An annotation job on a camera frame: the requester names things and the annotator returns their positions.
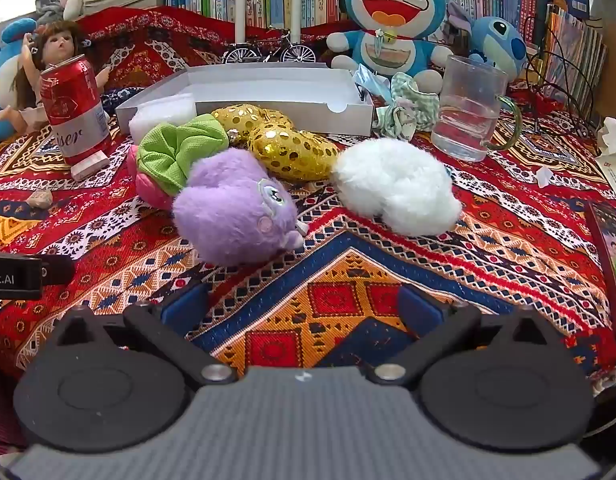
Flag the blue round plush toy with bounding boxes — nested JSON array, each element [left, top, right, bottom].
[[0, 17, 39, 143]]

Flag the pink checked eraser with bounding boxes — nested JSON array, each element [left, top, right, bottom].
[[70, 151, 110, 181]]

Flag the brown haired doll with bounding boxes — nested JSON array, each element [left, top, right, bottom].
[[0, 20, 111, 136]]

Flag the blue alien plush toy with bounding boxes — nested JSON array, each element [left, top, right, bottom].
[[448, 2, 528, 81]]

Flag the thin photo book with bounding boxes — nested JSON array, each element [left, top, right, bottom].
[[585, 200, 616, 326]]

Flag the miniature black bicycle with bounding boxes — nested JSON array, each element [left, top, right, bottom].
[[223, 30, 317, 65]]

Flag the gold sequin bow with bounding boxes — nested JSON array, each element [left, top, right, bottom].
[[210, 103, 340, 181]]

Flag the blue face mask pack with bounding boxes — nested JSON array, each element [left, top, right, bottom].
[[353, 64, 393, 106]]

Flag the white cardboard box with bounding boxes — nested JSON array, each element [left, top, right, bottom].
[[115, 63, 375, 137]]

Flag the white paper box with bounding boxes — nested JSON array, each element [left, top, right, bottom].
[[595, 155, 616, 207]]

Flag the dark blue floral cloth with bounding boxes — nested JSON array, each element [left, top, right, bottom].
[[100, 86, 144, 116]]

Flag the black wire rack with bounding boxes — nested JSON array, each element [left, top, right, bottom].
[[525, 15, 603, 131]]

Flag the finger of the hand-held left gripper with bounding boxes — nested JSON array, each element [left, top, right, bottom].
[[41, 256, 75, 286]]

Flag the clear glass mug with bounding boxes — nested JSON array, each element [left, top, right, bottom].
[[430, 55, 522, 162]]

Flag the red beverage can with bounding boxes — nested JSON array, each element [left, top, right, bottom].
[[39, 55, 112, 166]]

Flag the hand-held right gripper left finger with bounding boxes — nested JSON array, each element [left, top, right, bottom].
[[53, 284, 239, 388]]

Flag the blue cat plush toy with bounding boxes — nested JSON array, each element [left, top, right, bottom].
[[327, 0, 453, 93]]

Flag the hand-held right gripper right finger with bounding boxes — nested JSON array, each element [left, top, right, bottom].
[[365, 285, 562, 387]]

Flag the leaning thin books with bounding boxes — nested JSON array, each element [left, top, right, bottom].
[[542, 4, 608, 121]]

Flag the pink scrunchie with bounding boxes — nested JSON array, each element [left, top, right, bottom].
[[126, 145, 176, 211]]

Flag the white tissue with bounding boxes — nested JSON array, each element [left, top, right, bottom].
[[595, 116, 616, 158]]

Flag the white foam block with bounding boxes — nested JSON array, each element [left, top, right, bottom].
[[129, 92, 197, 143]]

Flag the grey plush toy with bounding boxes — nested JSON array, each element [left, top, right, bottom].
[[35, 0, 64, 26]]

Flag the white fluffy plush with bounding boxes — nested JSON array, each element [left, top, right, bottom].
[[330, 137, 462, 237]]

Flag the green checked scrunchie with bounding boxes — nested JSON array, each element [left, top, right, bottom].
[[373, 72, 441, 141]]

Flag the purple fluffy plush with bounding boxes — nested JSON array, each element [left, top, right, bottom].
[[173, 147, 306, 267]]

